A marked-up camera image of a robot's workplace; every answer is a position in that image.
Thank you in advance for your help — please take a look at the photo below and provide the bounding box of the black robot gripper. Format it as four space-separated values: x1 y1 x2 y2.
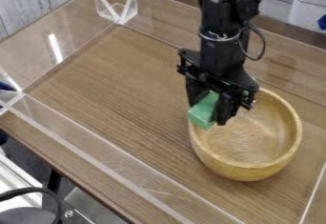
177 31 258 126

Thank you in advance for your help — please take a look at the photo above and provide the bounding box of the green rectangular block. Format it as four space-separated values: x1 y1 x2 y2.
188 92 220 130

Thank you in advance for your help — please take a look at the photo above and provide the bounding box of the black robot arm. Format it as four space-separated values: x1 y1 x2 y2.
177 0 261 130

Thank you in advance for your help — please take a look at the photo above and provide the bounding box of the light wooden bowl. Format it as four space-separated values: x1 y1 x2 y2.
189 88 304 181

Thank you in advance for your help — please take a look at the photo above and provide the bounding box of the white container background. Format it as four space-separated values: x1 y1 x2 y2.
288 0 326 34

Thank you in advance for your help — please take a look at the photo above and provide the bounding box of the black table leg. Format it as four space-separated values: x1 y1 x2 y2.
47 170 63 193

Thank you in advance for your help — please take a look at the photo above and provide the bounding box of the clear acrylic corner bracket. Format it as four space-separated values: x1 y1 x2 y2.
95 0 138 25

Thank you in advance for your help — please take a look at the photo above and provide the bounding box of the clear acrylic wall panel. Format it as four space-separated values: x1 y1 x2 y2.
0 91 245 224

